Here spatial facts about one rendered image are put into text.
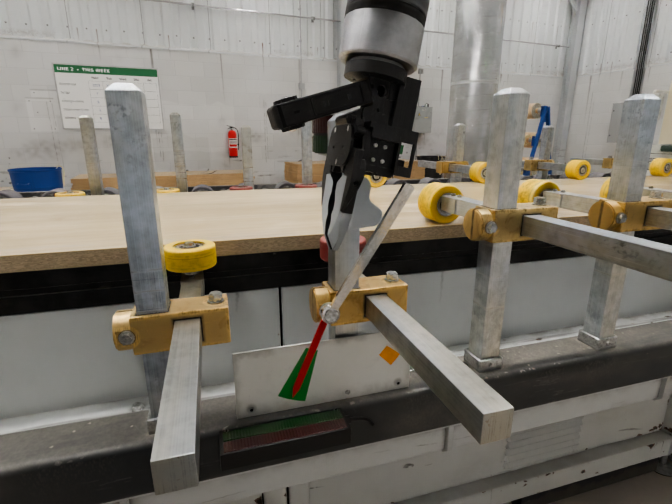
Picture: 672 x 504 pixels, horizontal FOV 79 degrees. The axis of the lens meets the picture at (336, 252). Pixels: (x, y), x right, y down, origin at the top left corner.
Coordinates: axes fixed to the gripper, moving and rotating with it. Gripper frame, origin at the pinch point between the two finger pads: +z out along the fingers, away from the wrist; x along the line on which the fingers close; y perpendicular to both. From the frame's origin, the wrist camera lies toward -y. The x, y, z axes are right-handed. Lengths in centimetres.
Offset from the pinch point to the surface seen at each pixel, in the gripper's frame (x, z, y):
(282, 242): 25.9, 5.7, 1.1
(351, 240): 4.2, 0.6, 4.7
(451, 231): 23.8, -0.7, 35.3
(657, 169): 80, -36, 180
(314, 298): 5.5, 9.4, 1.4
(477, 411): -21.9, 9.4, 6.8
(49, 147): 712, 19, -202
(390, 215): -2.3, -4.0, 6.2
